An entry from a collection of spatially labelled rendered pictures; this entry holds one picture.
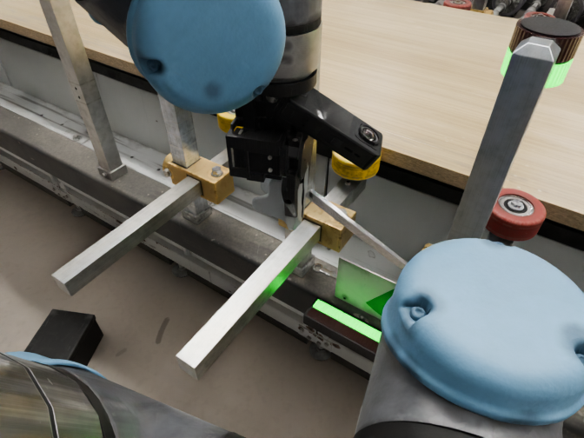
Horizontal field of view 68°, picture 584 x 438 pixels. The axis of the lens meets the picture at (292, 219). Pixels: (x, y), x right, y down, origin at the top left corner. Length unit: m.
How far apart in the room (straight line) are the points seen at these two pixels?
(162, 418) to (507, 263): 0.14
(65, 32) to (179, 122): 0.28
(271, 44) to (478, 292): 0.14
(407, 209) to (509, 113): 0.43
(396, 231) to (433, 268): 0.74
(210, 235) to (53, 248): 1.25
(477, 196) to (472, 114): 0.38
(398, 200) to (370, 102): 0.20
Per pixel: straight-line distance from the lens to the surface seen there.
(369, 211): 0.91
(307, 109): 0.43
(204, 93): 0.22
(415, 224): 0.88
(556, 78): 0.51
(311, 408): 1.42
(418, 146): 0.76
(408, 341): 0.17
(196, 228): 0.89
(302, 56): 0.41
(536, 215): 0.68
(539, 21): 0.52
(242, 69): 0.22
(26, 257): 2.06
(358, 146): 0.44
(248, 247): 0.83
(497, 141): 0.49
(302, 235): 0.64
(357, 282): 0.70
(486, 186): 0.52
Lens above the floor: 1.30
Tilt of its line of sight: 43 degrees down
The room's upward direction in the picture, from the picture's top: straight up
